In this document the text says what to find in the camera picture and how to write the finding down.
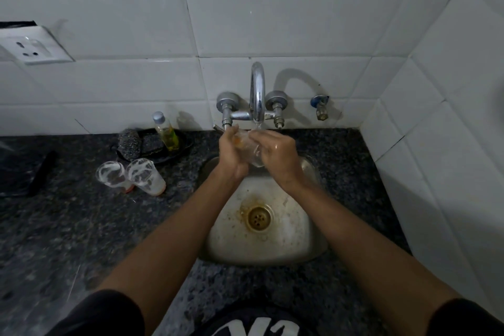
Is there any person's right hand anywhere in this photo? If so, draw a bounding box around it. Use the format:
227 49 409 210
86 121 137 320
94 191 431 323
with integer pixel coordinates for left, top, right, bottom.
248 129 305 191

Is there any person's left hand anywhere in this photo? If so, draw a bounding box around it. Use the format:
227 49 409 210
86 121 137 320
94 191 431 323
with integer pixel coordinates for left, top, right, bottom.
218 125 250 180

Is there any clear drinking glass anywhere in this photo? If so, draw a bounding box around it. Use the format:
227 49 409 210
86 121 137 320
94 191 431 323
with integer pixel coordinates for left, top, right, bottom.
232 129 265 168

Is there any person's right forearm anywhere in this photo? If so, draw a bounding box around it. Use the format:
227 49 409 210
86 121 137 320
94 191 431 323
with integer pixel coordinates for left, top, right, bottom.
276 176 463 336

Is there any person's left forearm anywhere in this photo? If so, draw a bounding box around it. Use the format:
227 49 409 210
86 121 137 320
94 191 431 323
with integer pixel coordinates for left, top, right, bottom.
96 164 250 336

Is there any chrome sink faucet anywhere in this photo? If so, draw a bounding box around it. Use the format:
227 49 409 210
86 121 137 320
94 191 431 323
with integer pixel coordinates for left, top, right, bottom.
216 62 290 131

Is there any dish soap bottle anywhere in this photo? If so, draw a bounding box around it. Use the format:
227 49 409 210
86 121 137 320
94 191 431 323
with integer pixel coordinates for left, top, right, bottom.
152 111 180 151

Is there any black soap tray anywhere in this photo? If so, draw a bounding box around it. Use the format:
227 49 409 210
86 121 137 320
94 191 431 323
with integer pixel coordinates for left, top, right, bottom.
115 128 194 164

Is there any brass sink drain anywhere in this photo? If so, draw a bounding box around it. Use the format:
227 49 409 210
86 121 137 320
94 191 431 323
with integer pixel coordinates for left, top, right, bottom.
246 206 273 232

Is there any stainless steel sink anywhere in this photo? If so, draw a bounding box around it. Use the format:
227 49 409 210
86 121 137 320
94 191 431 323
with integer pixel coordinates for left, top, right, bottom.
198 155 328 266

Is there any soapy drinking glass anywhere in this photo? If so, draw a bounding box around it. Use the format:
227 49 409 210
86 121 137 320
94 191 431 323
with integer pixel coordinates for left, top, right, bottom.
125 158 167 196
95 161 135 194

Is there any grey scrubbing sponge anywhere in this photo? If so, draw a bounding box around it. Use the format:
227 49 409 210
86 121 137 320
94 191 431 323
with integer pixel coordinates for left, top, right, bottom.
118 129 143 161

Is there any person's black shirt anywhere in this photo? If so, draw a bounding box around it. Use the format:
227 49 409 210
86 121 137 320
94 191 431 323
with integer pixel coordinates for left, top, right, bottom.
45 289 504 336

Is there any black flat object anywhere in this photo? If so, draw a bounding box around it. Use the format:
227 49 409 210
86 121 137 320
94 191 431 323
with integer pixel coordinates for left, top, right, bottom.
0 142 59 198

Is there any small wall tap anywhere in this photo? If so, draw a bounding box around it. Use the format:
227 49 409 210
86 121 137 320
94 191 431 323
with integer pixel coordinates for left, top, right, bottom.
310 95 330 121

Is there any white wall socket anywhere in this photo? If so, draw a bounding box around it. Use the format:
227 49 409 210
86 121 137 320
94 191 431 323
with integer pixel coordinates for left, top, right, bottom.
0 25 75 65

